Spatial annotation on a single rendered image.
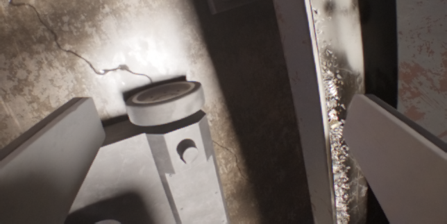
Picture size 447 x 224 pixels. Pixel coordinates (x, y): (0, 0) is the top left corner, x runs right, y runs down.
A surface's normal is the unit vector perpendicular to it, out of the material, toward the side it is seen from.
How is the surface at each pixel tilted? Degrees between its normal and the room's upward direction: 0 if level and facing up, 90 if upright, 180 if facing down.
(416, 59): 90
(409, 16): 90
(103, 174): 0
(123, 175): 0
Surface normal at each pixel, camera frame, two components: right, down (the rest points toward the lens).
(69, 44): 0.43, 0.22
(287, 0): -0.86, 0.40
